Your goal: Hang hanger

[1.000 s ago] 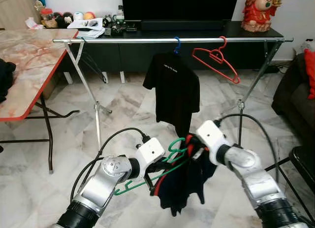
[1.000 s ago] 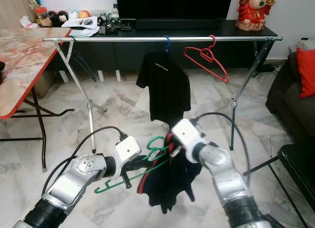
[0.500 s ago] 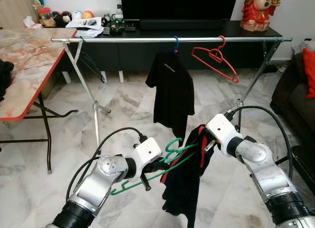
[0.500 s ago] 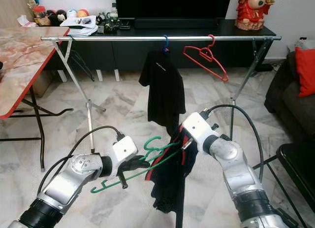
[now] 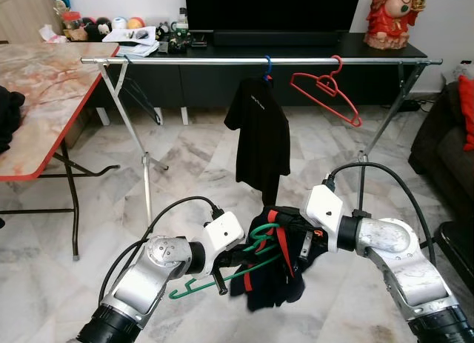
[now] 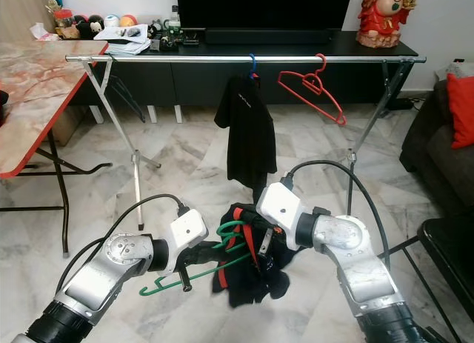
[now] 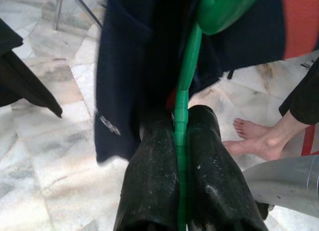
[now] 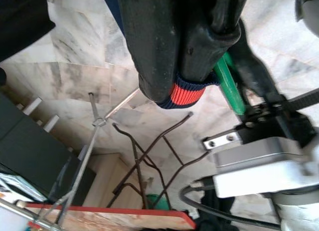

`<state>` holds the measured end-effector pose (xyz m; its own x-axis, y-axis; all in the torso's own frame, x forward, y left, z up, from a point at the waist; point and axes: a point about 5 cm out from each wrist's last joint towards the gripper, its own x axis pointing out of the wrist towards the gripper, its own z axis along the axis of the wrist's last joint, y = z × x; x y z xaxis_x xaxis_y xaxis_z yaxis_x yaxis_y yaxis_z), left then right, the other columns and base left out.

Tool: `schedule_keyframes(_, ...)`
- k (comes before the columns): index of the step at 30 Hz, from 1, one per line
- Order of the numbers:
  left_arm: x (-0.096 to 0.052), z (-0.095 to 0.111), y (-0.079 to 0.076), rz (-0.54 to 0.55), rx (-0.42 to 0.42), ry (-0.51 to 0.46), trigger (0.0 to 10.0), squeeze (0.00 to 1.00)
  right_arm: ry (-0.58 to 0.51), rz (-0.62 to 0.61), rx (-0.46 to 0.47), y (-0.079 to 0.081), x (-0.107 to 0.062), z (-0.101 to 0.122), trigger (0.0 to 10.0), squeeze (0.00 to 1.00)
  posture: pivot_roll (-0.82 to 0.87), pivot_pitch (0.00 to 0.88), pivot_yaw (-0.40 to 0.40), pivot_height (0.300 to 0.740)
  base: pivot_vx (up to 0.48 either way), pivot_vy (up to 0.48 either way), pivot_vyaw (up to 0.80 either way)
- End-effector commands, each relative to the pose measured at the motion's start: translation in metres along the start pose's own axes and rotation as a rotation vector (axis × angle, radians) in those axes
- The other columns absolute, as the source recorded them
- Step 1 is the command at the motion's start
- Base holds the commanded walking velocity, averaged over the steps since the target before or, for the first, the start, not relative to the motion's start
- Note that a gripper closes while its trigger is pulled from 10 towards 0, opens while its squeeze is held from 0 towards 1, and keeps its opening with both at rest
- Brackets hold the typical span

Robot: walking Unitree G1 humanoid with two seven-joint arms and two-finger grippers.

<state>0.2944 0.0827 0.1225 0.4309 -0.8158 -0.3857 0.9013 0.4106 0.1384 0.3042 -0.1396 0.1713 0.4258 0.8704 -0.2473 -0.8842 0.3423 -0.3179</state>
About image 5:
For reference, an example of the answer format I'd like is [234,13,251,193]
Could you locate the green plastic hanger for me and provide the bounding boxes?
[169,223,286,299]

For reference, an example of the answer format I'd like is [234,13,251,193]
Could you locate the navy garment red trim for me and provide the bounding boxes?
[230,206,327,312]

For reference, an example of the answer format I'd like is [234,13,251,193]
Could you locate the red plastic hanger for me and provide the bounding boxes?
[289,56,364,127]

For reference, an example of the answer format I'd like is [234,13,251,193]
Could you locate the black printed t-shirt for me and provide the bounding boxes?
[224,76,291,207]

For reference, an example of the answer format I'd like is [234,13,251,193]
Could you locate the black tv console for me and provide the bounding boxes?
[89,32,429,110]

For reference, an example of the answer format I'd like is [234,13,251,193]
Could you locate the black soundbar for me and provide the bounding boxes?
[213,30,338,47]

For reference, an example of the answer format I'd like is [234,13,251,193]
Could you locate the metal clothes rack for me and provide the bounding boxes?
[80,56,444,222]

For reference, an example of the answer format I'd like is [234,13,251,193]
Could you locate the red cushion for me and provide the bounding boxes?
[457,75,474,151]

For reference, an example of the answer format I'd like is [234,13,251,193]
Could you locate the black electronics clutter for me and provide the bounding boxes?
[156,24,210,55]

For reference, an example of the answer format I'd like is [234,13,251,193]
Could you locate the black flat television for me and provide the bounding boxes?
[184,0,364,33]

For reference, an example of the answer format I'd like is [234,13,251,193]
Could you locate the red buddha statue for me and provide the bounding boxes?
[363,0,427,51]

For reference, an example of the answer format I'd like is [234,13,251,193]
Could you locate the green label bottle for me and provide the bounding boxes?
[174,8,190,51]

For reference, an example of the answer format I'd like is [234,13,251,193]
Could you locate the white paper stack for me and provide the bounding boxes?
[102,26,160,56]

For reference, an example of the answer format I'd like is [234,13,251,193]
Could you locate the marble top folding table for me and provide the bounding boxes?
[0,41,121,261]

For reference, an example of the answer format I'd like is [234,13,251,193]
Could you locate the black clothes pile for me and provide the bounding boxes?
[0,87,27,155]

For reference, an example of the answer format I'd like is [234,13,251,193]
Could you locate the red lid jar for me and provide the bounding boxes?
[61,10,82,41]

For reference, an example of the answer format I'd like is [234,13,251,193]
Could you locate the pink tissue box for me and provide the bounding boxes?
[39,23,67,44]

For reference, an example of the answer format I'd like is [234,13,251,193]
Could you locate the light wooden cabinet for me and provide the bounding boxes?
[0,0,64,44]

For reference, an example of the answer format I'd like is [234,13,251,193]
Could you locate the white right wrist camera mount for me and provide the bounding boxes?
[305,184,345,240]

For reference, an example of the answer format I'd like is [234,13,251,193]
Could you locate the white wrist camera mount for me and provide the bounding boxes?
[204,210,245,256]
[305,184,345,240]

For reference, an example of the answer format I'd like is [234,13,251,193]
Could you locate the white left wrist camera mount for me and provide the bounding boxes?
[204,210,245,256]

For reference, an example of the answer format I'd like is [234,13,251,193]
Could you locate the black wire hanger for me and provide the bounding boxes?
[111,61,162,125]

